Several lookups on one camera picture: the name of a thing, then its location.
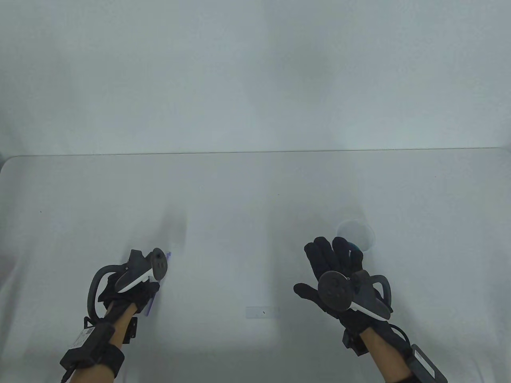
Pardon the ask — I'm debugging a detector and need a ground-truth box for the black right glove cable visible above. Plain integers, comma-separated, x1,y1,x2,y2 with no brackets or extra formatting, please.
389,324,412,351

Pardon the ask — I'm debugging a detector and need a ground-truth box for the grey left hand controller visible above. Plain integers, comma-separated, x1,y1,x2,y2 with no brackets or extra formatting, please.
87,248,168,320

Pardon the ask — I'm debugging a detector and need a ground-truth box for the small black right glove module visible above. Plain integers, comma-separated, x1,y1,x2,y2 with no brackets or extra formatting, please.
342,331,366,355

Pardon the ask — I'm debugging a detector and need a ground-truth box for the clear cup of blue dye solution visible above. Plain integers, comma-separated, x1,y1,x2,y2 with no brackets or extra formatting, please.
337,219,376,253

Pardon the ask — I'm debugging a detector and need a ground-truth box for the person's right hand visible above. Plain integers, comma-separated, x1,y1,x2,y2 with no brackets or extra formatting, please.
293,237,394,336

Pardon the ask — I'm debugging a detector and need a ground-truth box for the grey hand controller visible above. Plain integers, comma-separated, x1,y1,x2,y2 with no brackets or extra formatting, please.
87,248,168,320
317,270,393,321

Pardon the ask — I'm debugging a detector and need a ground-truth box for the small black glove module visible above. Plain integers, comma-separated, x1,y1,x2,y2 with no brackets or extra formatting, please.
342,331,366,355
123,317,138,344

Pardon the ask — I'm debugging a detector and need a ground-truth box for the black left wrist sensor box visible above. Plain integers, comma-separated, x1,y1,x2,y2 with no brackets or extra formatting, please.
60,322,116,369

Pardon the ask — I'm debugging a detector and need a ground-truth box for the small black left glove module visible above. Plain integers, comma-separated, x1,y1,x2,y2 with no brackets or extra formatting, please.
123,317,138,344

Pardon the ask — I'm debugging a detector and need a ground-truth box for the black wrist sensor box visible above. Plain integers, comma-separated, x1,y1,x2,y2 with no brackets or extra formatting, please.
60,322,116,369
409,344,448,383

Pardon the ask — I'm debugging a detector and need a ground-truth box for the clear glass slide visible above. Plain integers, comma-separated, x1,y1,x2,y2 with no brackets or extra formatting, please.
246,306,279,319

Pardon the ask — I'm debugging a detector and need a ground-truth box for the black left wrist strap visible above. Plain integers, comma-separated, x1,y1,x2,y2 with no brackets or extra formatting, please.
82,343,125,377

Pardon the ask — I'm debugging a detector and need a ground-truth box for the thin purple glass rod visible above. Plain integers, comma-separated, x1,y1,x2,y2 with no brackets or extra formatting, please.
146,251,172,316

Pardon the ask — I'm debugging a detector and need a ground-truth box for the grey right hand controller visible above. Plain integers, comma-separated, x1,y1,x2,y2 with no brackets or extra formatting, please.
317,270,393,321

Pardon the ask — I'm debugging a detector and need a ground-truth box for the black right wrist sensor box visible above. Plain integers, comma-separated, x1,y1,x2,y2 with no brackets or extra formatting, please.
409,344,448,383

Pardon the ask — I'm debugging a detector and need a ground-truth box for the person's left hand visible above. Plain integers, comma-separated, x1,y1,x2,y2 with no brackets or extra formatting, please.
98,275,160,316

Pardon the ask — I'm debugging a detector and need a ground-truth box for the person's left forearm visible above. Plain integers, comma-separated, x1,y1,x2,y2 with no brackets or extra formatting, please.
66,299,136,383

